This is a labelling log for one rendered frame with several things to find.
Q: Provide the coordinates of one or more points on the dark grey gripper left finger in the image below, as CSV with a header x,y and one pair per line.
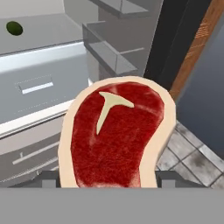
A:
x,y
48,179

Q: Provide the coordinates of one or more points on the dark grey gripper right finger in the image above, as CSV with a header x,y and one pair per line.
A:
x,y
170,179

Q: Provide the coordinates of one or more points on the red raw steak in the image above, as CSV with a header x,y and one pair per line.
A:
x,y
116,140

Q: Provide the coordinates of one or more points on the grey fridge drawer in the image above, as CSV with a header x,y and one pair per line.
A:
x,y
38,87

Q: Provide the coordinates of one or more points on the grey fridge door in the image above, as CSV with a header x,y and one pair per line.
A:
x,y
128,38

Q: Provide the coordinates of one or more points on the dark grey cabinet panel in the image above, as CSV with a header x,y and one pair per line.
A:
x,y
202,96

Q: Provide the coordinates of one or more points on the green round vegetable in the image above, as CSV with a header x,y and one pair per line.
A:
x,y
14,28

